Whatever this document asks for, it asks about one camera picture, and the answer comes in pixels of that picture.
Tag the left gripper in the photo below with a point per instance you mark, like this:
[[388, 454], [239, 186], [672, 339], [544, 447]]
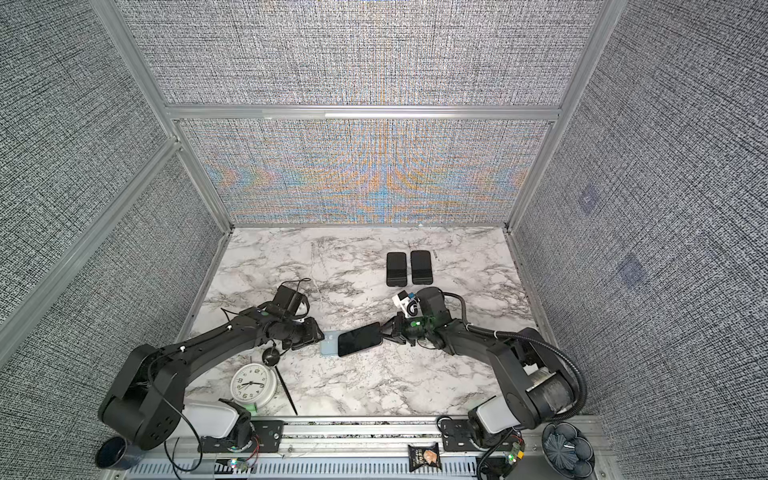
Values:
[[312, 336]]

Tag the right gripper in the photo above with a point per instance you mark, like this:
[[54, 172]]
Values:
[[397, 323]]

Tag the black phone front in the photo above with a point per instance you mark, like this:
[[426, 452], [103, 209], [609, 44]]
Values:
[[359, 339]]

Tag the light blue phone case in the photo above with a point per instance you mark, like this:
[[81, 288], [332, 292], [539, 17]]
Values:
[[329, 345]]

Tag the black phone with camera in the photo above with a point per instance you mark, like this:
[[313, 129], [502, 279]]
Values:
[[396, 269]]

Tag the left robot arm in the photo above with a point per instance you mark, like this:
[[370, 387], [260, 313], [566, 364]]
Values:
[[145, 401]]

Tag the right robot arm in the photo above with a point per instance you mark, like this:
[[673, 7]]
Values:
[[538, 381]]

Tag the black ladle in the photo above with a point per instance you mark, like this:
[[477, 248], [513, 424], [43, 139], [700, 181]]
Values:
[[271, 357]]

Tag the white alarm clock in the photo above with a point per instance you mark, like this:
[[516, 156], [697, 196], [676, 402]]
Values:
[[254, 384]]

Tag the snack packet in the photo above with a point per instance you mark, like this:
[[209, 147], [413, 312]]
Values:
[[425, 456]]

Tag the bowl of dark capsules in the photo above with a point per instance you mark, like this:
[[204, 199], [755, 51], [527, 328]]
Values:
[[568, 451]]

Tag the dark blue mug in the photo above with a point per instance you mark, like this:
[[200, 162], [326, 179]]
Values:
[[118, 454]]

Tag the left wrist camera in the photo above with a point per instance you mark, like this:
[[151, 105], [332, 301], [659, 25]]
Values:
[[289, 303]]

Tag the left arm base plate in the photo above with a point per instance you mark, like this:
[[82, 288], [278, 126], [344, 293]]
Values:
[[265, 433]]

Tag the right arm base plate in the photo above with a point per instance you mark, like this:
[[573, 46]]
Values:
[[465, 435]]

